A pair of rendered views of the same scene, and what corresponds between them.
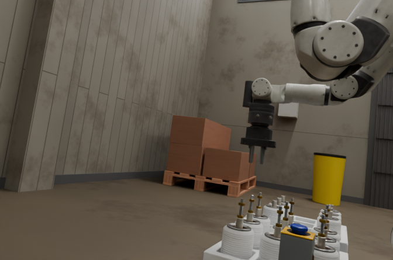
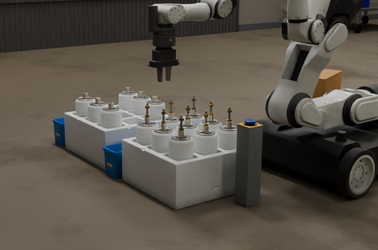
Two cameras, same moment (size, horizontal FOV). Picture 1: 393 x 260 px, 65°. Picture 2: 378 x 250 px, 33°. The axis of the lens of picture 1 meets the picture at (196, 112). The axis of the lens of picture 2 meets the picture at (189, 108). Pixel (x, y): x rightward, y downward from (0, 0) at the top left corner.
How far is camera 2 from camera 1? 1.95 m
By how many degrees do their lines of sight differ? 65
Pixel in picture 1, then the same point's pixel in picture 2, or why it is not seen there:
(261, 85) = (174, 13)
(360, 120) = not seen: outside the picture
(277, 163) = not seen: outside the picture
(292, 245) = (254, 132)
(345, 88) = (226, 9)
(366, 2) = (319, 4)
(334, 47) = (318, 35)
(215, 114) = not seen: outside the picture
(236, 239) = (190, 146)
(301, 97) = (194, 17)
